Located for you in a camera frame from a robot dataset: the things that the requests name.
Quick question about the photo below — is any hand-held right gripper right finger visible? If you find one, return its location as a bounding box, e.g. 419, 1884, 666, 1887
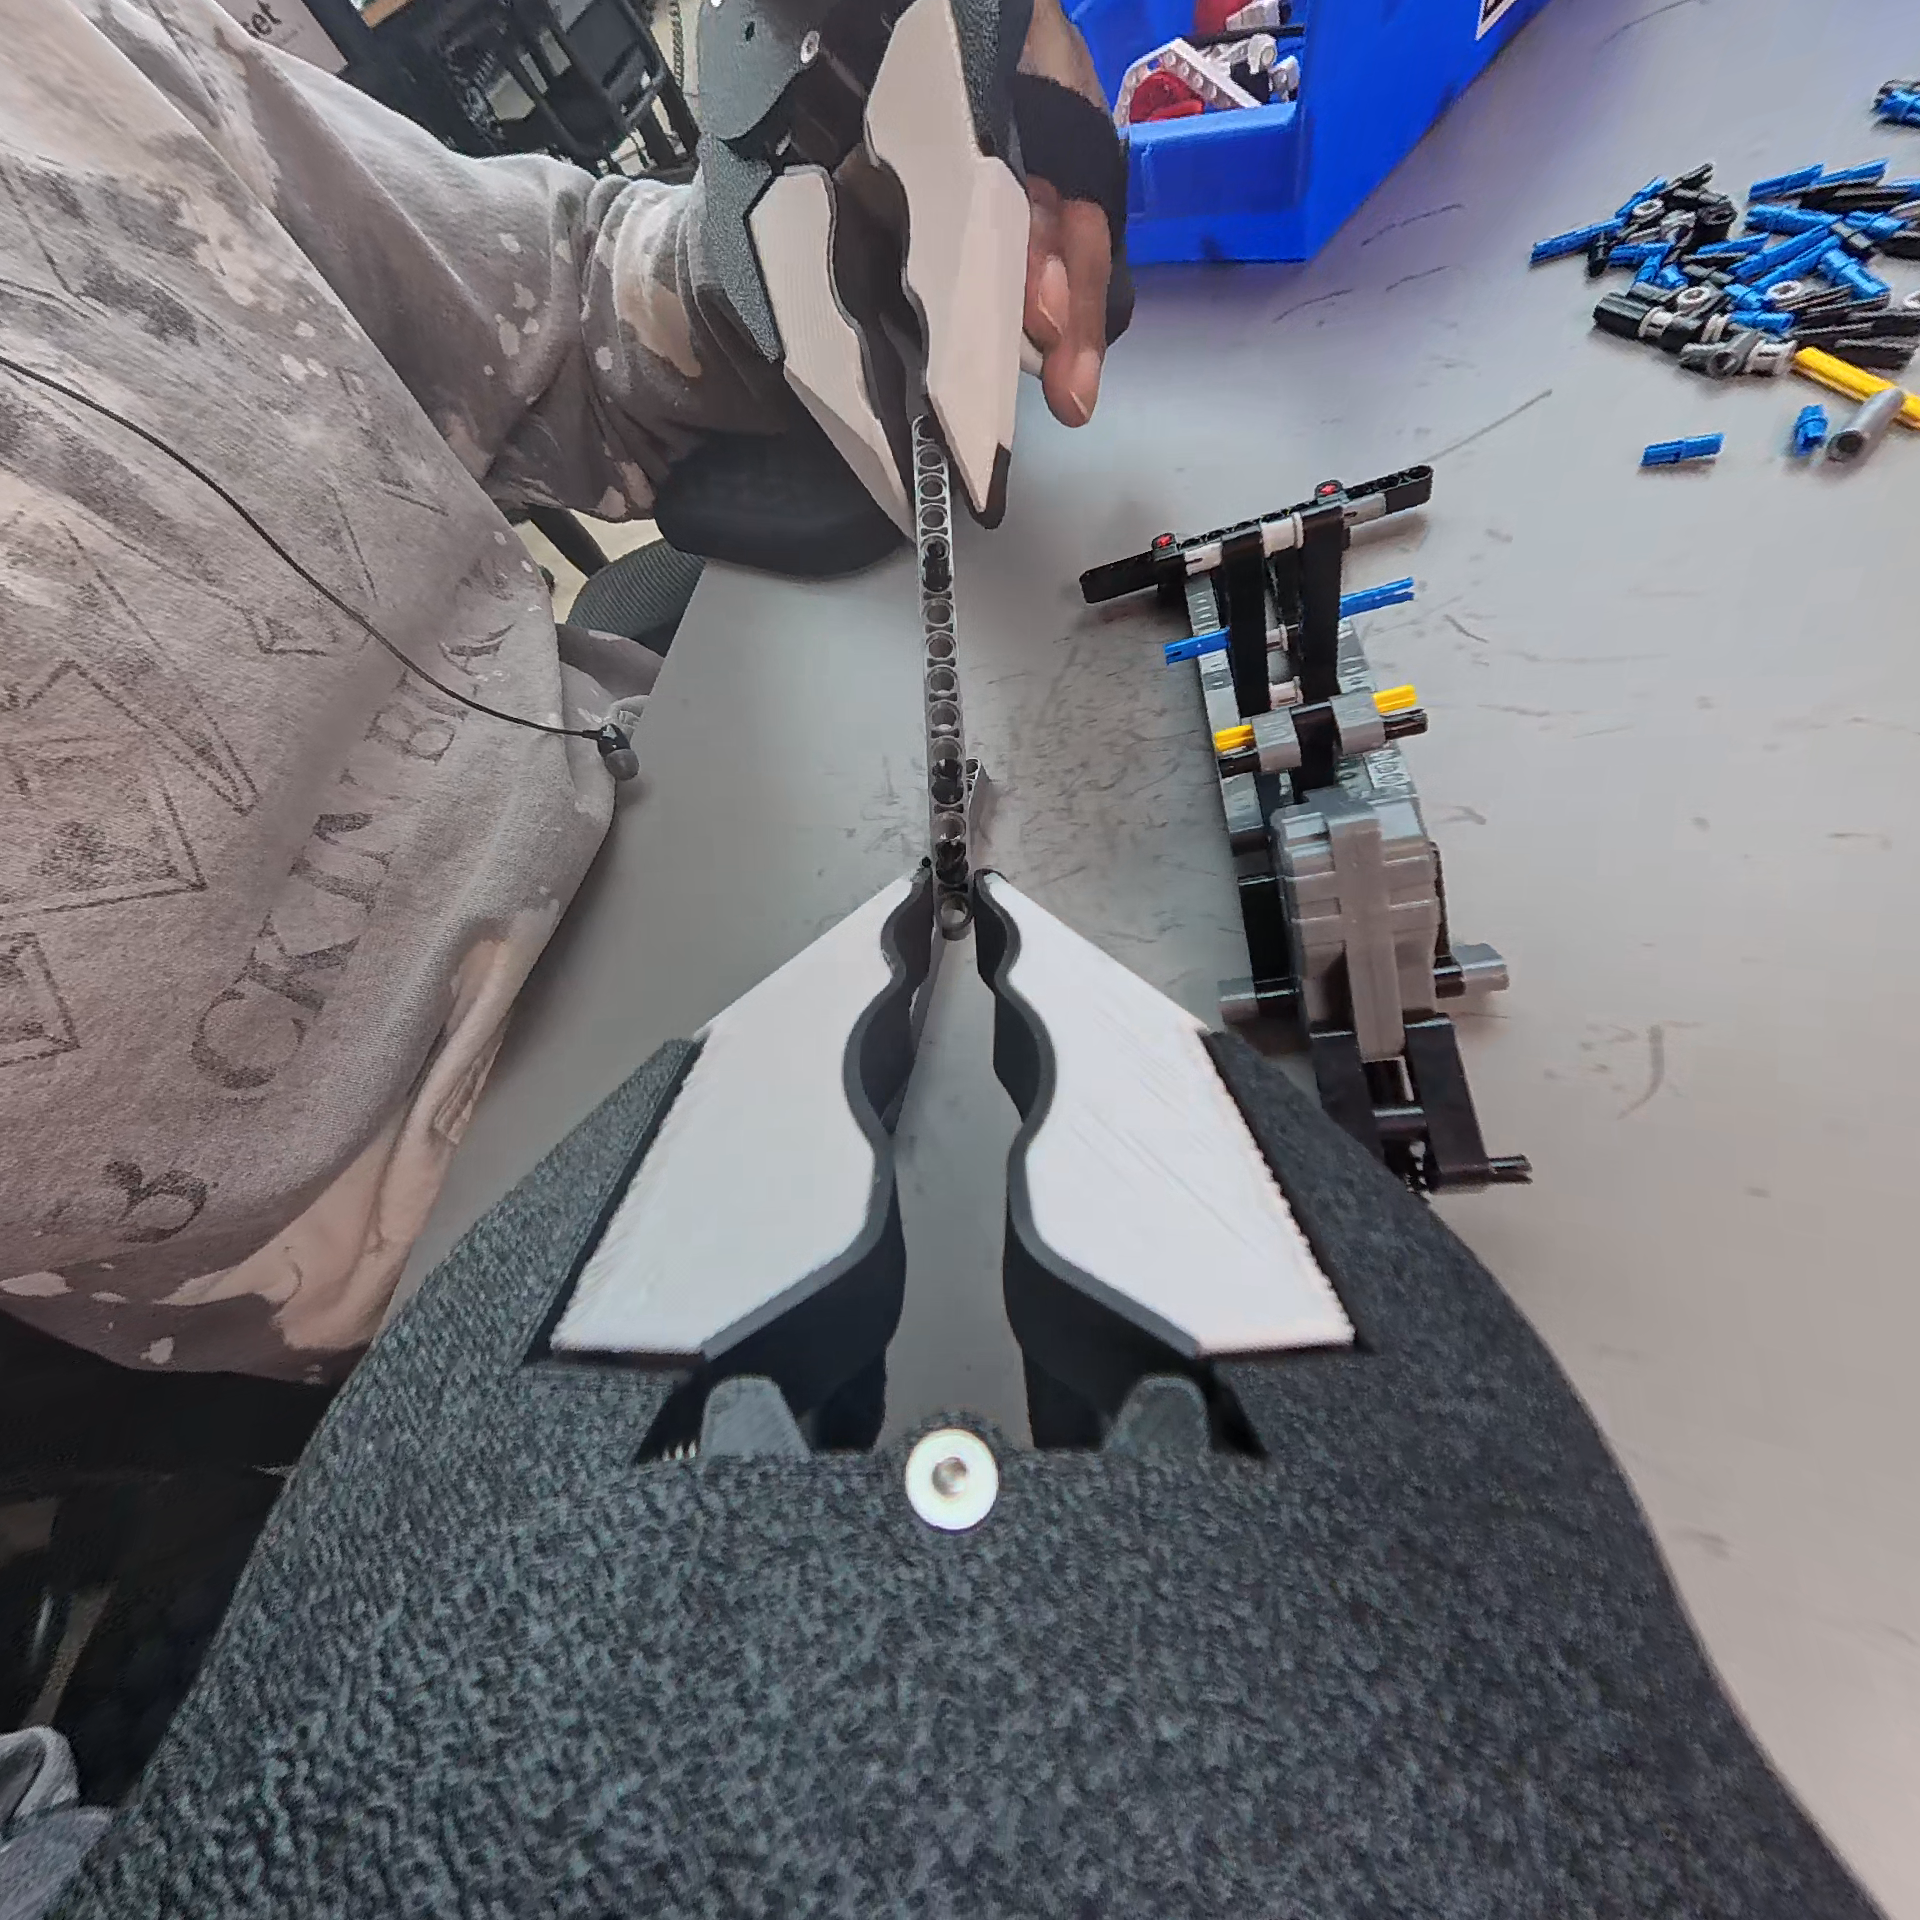
971, 871, 1355, 1451

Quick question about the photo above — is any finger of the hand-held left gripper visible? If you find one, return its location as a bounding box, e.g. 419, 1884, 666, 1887
744, 159, 917, 522
863, 0, 1037, 531

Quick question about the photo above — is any blue bin with brick pieces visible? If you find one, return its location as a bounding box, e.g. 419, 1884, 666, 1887
1062, 0, 1557, 270

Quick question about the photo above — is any yellow axle rod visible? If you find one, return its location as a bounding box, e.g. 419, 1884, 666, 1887
1791, 345, 1920, 432

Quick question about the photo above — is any black hoodie drawstring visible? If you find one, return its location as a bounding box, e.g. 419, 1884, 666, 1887
0, 357, 641, 787

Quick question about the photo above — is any pile of blue black pins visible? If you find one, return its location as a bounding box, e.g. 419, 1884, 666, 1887
1530, 74, 1920, 381

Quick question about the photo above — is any toy truck chassis assembly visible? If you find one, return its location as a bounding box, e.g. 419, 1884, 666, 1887
1075, 464, 1536, 1199

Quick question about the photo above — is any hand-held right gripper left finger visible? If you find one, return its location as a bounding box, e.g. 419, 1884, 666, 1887
552, 867, 935, 1451

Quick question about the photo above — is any person's left hand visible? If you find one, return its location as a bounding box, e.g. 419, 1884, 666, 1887
1008, 0, 1140, 432

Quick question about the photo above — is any long grey perforated beam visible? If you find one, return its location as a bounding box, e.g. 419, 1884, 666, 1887
905, 414, 996, 943

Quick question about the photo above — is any heap of white red pieces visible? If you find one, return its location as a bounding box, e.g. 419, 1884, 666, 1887
1114, 0, 1308, 126

